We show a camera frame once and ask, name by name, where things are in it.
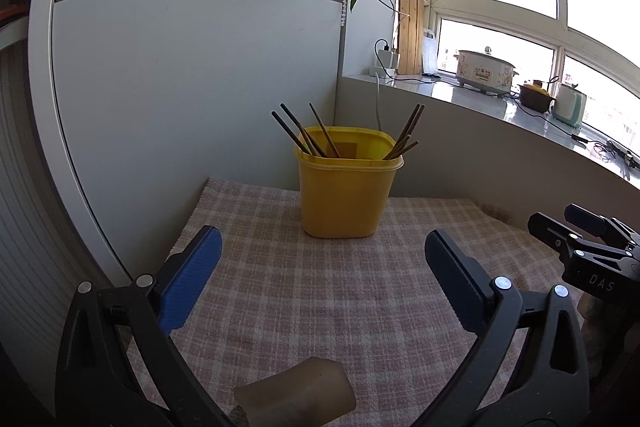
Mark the black power cable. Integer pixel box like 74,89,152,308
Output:
510,94,591,142

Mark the white plastic bag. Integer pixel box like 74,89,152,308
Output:
423,28,440,74

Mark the brown clay pot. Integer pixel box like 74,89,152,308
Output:
516,79,557,112

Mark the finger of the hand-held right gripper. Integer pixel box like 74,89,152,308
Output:
528,213,583,258
565,204,640,251

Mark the white ribbed panel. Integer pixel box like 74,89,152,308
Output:
0,42,131,378

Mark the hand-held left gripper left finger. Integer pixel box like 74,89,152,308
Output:
55,225,236,427

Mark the white window sill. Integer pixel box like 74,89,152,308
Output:
340,74,640,188

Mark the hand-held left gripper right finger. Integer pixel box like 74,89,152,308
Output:
410,229,591,427

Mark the black corded tool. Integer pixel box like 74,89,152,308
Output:
590,138,640,168

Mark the white cabinet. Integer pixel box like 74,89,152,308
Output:
27,0,346,278

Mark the wooden board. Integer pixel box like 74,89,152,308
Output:
395,0,426,75

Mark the white power cable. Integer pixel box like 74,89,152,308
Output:
374,74,385,128

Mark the mint green kettle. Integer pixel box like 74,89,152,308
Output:
551,83,587,129

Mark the yellow plastic container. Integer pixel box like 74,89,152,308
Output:
293,126,404,239

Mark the white floral slow cooker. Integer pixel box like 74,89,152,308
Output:
454,49,518,96

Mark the pink plaid cloth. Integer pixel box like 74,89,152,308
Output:
120,178,583,427

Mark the bunch of wooden chopsticks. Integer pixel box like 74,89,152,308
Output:
271,103,426,161

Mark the window frame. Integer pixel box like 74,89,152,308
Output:
417,0,640,108

